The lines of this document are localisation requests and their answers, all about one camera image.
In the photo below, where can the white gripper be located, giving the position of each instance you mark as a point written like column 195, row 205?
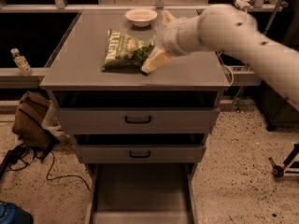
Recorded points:
column 172, row 36

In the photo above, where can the green jalapeno chip bag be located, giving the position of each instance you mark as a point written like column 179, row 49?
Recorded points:
column 126, row 51

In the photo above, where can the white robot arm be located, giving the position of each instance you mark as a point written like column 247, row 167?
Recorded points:
column 233, row 32

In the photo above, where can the grey drawer cabinet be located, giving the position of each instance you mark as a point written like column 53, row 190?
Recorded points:
column 76, row 80

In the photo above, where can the grey middle drawer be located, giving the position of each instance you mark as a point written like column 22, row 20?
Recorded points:
column 140, row 154

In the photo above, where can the grey drawer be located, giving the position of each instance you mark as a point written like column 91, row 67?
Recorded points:
column 137, row 120
column 140, row 154
column 141, row 193

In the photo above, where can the grey top drawer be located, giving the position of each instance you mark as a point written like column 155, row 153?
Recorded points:
column 137, row 120

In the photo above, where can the grey bottom drawer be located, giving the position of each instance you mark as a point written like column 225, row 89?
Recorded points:
column 141, row 193

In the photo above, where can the white bowl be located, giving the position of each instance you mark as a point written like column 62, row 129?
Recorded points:
column 141, row 17

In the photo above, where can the white power plug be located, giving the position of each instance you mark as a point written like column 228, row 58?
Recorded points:
column 242, row 4

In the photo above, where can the dark cabinet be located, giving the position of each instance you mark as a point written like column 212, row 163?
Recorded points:
column 285, row 29

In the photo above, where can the clear plastic water bottle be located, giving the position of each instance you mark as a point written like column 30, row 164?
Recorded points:
column 21, row 62

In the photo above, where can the brown backpack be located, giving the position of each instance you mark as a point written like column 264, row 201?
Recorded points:
column 29, row 116

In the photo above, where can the black wheeled stand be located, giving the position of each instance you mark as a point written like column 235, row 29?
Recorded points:
column 290, row 164

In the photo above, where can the blue container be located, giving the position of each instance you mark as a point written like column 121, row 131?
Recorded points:
column 10, row 213

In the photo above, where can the black power adapter with cable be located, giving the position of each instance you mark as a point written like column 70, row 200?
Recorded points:
column 18, row 153

